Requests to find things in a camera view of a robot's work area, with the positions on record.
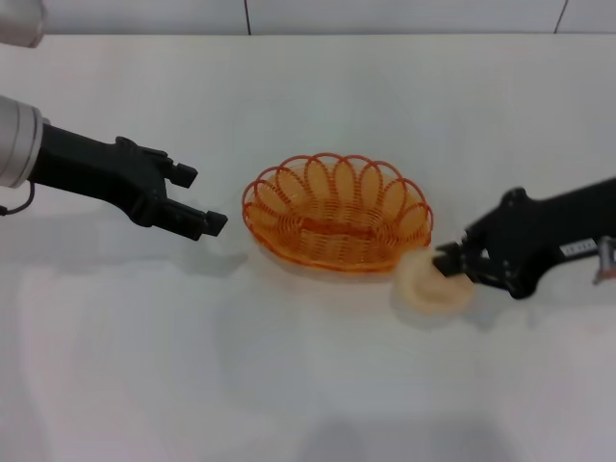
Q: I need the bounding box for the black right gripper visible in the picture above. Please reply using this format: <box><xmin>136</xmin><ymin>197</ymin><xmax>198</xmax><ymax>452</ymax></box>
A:
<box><xmin>434</xmin><ymin>177</ymin><xmax>616</xmax><ymax>300</ymax></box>

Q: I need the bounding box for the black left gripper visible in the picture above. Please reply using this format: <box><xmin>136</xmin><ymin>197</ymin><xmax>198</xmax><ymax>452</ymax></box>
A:
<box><xmin>29</xmin><ymin>122</ymin><xmax>229</xmax><ymax>243</ymax></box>

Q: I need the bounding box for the pale round bread bun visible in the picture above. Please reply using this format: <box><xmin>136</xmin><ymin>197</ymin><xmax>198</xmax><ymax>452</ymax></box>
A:
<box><xmin>393</xmin><ymin>247</ymin><xmax>475</xmax><ymax>317</ymax></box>

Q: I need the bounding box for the orange wire basket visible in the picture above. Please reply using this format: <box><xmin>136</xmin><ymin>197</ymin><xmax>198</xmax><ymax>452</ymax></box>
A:
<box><xmin>242</xmin><ymin>152</ymin><xmax>434</xmax><ymax>273</ymax></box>

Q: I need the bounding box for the grey left arm cable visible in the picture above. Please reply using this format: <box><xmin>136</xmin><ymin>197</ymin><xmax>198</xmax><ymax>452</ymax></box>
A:
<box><xmin>0</xmin><ymin>181</ymin><xmax>37</xmax><ymax>217</ymax></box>

